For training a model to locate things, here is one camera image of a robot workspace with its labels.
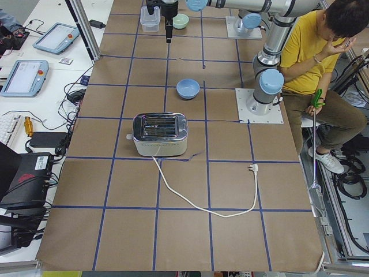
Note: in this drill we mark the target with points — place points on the small printed card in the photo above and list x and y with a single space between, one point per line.
66 61

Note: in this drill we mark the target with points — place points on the clear plastic food container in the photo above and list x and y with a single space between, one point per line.
150 22

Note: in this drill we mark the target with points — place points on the teach pendant tablet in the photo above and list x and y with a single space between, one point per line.
57 39
25 79

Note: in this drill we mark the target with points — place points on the blue bowl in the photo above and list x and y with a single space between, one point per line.
187 88

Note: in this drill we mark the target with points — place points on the aluminium frame post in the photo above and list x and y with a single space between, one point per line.
79 16

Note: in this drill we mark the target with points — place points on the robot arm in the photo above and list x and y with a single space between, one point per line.
269 80
247 21

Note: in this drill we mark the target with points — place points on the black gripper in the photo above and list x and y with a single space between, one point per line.
169 8

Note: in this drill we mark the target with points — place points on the green handled reacher tool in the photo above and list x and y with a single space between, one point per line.
314 138

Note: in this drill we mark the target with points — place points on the lower teach pendant tablet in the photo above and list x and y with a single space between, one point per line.
25 79

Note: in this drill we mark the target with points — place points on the black computer box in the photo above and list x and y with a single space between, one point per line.
24 180

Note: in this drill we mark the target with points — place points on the upper teach pendant tablet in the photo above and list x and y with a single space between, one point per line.
57 39

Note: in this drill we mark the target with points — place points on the white keyboard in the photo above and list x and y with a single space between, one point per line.
10 125

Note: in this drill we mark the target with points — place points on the person in yellow shirt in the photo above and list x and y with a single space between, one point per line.
307 63

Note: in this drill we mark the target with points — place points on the silver white toaster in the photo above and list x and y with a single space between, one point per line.
160 134

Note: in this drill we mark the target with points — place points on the black power adapter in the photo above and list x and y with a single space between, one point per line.
97 24

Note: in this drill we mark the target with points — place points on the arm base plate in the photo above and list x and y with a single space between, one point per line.
251 111
254 34

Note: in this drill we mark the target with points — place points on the green bowl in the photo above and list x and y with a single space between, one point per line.
180 21

